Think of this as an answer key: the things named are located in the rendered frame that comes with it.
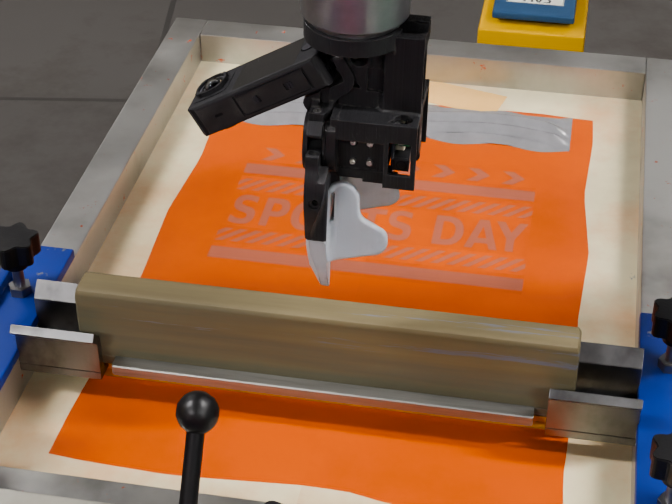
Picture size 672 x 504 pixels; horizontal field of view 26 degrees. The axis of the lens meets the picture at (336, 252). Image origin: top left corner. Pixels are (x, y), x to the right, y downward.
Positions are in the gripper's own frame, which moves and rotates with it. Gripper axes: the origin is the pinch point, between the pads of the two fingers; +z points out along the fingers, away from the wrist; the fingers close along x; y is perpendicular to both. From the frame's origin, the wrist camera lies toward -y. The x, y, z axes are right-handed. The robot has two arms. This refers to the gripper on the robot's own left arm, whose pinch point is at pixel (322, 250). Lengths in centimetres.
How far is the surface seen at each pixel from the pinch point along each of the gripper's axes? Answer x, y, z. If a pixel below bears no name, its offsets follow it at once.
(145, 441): -6.2, -13.3, 16.7
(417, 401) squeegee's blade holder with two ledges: -2.1, 8.3, 12.3
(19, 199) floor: 159, -95, 113
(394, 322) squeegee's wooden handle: -0.5, 5.9, 5.8
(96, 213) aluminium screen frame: 19.7, -25.3, 13.3
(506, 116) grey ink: 49, 12, 15
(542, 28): 72, 14, 16
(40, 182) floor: 167, -93, 113
